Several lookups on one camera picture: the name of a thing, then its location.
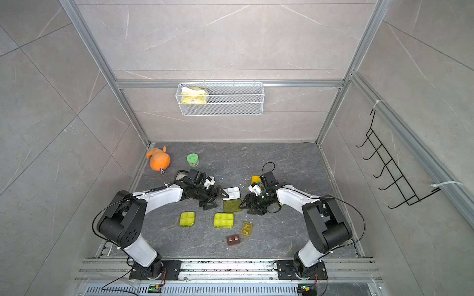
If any brown small pillbox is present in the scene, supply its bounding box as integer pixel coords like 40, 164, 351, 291
226, 234, 241, 246

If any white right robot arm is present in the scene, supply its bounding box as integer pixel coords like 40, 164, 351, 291
239, 171, 353, 274

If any large green six-cell pillbox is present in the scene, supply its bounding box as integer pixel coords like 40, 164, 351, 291
213, 213, 234, 229

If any orange plush toy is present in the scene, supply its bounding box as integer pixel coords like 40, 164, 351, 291
146, 146, 171, 174

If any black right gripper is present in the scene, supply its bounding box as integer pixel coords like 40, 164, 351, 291
239, 192, 275, 214

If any green lidded round jar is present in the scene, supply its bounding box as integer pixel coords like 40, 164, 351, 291
186, 153, 200, 168

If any white wire wall basket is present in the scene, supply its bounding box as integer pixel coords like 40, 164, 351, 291
175, 81, 265, 117

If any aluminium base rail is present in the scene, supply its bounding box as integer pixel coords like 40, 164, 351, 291
71, 257, 387, 296

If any black wall hook rack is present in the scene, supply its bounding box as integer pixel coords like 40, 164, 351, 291
356, 109, 441, 210

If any yellow packet in basket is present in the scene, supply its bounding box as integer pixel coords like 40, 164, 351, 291
180, 86, 209, 105

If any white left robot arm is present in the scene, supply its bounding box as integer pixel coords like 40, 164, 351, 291
92, 169, 228, 269

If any amber pillbox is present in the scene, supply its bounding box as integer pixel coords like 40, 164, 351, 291
251, 176, 262, 186

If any yellow small pillbox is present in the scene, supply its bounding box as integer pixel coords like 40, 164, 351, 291
241, 222, 253, 237

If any small green pillbox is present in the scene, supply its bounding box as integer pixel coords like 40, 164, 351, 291
180, 212, 196, 228

